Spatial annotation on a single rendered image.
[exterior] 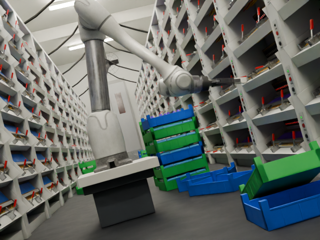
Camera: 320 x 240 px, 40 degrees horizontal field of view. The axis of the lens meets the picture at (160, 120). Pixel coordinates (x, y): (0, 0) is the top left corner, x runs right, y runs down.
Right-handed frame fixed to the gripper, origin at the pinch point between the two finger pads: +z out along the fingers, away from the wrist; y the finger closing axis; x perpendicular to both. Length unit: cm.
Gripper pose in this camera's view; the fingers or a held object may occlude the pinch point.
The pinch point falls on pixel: (239, 80)
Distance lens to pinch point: 228.4
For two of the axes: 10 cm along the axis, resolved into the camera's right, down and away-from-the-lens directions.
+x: -1.0, -9.9, 0.7
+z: 9.9, -0.9, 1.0
